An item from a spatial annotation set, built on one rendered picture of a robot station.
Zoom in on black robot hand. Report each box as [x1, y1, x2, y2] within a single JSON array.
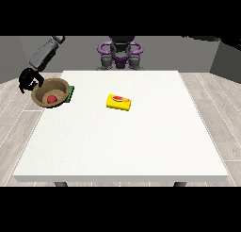
[[18, 67, 45, 94]]

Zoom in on brown wooden bowl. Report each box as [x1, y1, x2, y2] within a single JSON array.
[[31, 77, 71, 108]]

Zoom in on small red ball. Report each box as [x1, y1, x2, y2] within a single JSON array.
[[46, 94, 58, 104]]

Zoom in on green square pad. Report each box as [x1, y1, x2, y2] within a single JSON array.
[[65, 86, 75, 104]]

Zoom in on yellow cup with melon print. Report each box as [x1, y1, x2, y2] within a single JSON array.
[[105, 93, 133, 111]]

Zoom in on grey robot trunk purple rings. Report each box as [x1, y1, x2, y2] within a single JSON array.
[[96, 36, 145, 72]]

